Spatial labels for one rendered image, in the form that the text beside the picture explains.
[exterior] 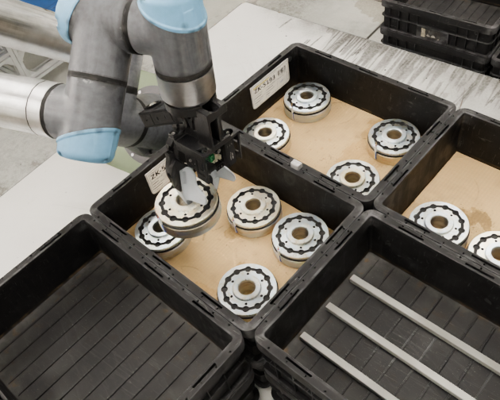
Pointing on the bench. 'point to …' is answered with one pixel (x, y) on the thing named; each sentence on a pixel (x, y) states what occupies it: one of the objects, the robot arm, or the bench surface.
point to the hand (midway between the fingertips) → (200, 190)
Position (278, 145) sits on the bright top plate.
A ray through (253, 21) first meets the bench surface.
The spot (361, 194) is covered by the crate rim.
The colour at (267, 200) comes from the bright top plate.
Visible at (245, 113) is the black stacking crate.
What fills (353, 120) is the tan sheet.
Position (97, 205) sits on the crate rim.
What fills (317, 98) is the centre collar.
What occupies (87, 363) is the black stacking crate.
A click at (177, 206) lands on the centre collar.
